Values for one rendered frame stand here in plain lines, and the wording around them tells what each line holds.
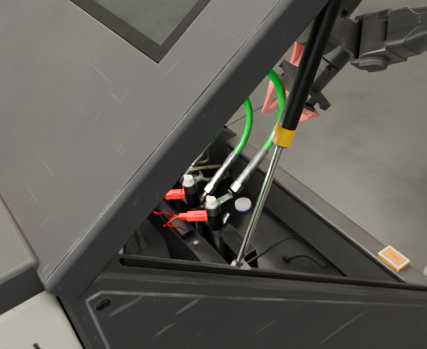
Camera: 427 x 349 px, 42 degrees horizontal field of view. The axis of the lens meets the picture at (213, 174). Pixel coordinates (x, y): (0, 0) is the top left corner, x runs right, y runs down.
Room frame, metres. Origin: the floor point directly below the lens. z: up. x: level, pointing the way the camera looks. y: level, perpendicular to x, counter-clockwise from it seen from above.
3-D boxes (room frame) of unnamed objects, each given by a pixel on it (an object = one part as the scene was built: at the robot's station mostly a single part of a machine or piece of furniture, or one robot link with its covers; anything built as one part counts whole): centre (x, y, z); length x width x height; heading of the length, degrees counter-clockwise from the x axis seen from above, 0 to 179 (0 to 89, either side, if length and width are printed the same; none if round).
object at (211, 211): (0.76, 0.00, 0.99); 0.05 x 0.03 x 0.21; 117
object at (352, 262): (0.86, -0.20, 0.87); 0.62 x 0.04 x 0.16; 27
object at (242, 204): (1.01, -0.06, 0.84); 0.04 x 0.04 x 0.01
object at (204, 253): (0.86, 0.07, 0.91); 0.34 x 0.10 x 0.15; 27
